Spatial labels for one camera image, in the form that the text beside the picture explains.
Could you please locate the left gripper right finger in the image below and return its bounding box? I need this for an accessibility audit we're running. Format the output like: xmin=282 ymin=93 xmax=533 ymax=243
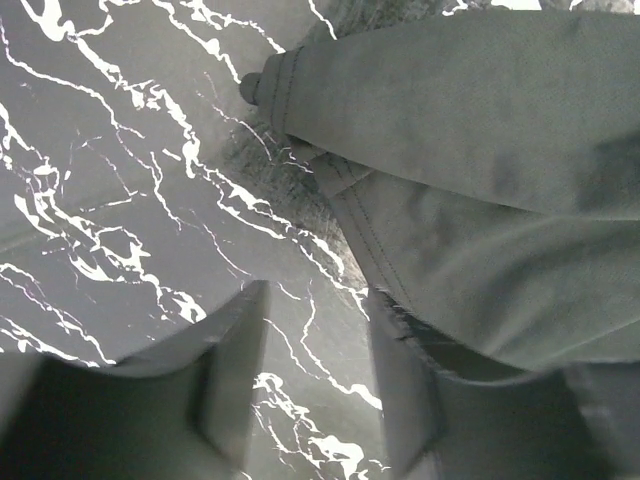
xmin=367 ymin=288 xmax=639 ymax=479

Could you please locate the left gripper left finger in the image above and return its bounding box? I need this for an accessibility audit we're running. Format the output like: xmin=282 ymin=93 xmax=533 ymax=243
xmin=1 ymin=281 xmax=269 ymax=479

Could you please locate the black t-shirt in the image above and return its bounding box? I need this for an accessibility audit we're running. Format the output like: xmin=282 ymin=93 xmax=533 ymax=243
xmin=240 ymin=10 xmax=639 ymax=369

